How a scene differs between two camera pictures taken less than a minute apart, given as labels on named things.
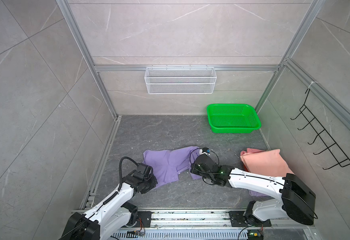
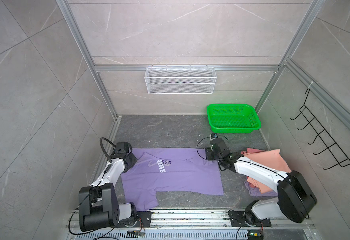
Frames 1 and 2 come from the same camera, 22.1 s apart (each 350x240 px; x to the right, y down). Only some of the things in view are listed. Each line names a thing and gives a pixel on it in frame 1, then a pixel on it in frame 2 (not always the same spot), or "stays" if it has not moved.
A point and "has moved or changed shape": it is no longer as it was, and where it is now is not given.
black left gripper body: (149, 183) to (132, 160)
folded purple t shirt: (256, 194) stays
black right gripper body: (196, 170) to (211, 155)
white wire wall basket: (180, 80) stays
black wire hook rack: (342, 160) stays
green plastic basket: (232, 118) stays
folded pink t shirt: (266, 162) stays
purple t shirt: (168, 164) has moved or changed shape
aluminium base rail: (206, 220) stays
